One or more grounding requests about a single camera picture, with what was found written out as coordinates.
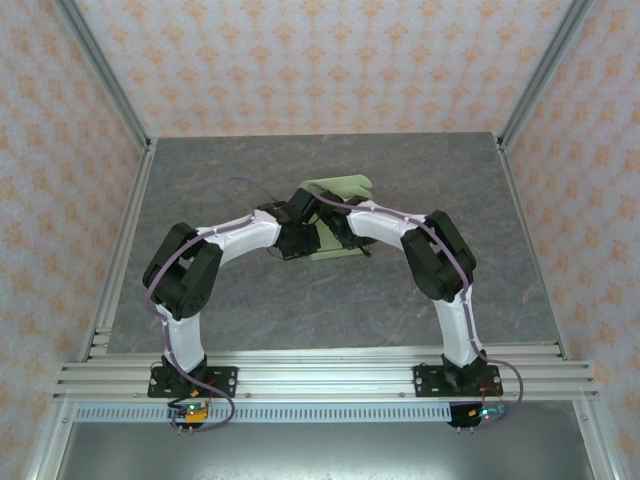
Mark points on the aluminium table side rail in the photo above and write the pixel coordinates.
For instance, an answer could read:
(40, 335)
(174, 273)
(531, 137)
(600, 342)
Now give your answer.
(139, 180)
(519, 200)

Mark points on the grey metal shelf sheet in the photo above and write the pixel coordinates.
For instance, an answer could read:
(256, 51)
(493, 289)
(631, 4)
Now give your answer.
(320, 450)

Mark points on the aluminium corner post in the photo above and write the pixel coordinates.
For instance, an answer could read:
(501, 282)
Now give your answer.
(544, 70)
(106, 70)

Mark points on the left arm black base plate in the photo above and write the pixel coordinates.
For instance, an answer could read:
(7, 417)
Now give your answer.
(225, 377)

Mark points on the aluminium frame leg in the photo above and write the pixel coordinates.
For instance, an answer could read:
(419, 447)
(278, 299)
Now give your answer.
(595, 445)
(50, 445)

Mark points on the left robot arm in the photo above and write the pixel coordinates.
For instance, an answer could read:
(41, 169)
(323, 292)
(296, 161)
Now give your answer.
(182, 340)

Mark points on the aluminium mounting beam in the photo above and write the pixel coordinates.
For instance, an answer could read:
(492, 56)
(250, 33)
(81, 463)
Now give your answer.
(325, 375)

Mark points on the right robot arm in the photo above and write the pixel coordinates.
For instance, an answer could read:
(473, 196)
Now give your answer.
(457, 330)

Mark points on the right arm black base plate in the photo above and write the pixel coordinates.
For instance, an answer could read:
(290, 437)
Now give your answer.
(427, 380)

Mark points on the pale green paper box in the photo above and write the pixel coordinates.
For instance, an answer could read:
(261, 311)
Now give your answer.
(340, 182)

